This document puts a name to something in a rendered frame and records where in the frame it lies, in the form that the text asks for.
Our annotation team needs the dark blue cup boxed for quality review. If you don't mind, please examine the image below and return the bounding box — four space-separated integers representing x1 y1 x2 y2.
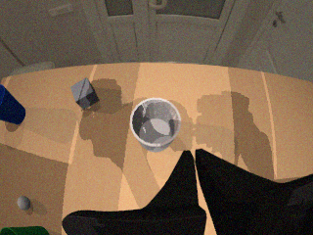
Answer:
0 83 26 125

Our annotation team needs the grey ball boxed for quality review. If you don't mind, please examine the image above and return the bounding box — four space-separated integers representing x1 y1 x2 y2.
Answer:
17 196 31 211

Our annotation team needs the grey open cylinder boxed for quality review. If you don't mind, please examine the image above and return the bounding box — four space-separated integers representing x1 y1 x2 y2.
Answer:
130 98 181 152

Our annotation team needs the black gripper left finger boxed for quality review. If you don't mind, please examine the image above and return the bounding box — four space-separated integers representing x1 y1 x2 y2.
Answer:
62 150 207 235

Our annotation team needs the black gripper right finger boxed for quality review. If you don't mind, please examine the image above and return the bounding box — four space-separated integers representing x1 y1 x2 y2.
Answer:
195 149 313 235

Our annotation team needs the green plastic cup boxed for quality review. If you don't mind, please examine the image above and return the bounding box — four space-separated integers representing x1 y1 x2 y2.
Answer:
0 226 50 235

